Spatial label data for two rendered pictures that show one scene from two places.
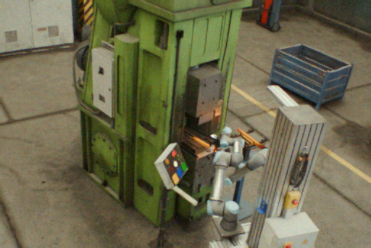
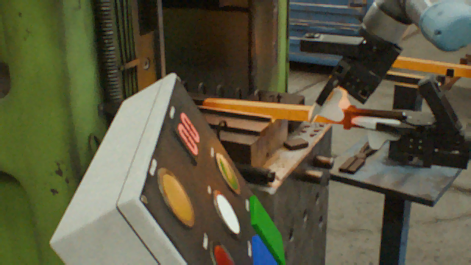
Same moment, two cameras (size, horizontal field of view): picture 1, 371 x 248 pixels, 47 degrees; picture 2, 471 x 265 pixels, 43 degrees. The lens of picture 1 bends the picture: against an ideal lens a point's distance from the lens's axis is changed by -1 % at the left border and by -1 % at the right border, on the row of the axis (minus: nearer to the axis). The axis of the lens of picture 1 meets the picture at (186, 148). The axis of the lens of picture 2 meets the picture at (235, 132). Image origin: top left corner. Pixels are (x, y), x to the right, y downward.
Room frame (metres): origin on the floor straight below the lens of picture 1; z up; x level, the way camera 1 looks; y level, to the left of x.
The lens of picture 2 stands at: (2.63, 0.25, 1.41)
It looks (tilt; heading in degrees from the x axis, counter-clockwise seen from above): 22 degrees down; 342
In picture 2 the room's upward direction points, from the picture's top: 1 degrees counter-clockwise
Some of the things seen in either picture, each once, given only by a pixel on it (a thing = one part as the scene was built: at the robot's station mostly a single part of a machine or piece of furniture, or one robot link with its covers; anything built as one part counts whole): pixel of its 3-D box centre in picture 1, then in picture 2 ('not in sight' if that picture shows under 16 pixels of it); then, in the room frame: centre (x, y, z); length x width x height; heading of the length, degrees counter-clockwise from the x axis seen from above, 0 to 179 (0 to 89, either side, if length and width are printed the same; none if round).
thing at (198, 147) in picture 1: (188, 139); (179, 122); (3.80, 0.00, 0.96); 0.42 x 0.20 x 0.09; 47
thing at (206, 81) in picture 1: (196, 85); not in sight; (3.83, -0.03, 1.56); 0.42 x 0.39 x 0.40; 47
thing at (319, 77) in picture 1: (309, 74); (319, 23); (7.35, -2.05, 0.36); 1.20 x 0.80 x 0.72; 42
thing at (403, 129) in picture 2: not in sight; (401, 126); (3.49, -0.34, 1.02); 0.09 x 0.05 x 0.02; 50
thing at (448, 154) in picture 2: not in sight; (436, 139); (3.46, -0.40, 0.99); 0.12 x 0.08 x 0.09; 47
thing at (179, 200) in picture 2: not in sight; (176, 197); (3.08, 0.16, 1.16); 0.05 x 0.03 x 0.04; 137
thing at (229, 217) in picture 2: not in sight; (227, 214); (3.17, 0.09, 1.09); 0.05 x 0.03 x 0.04; 137
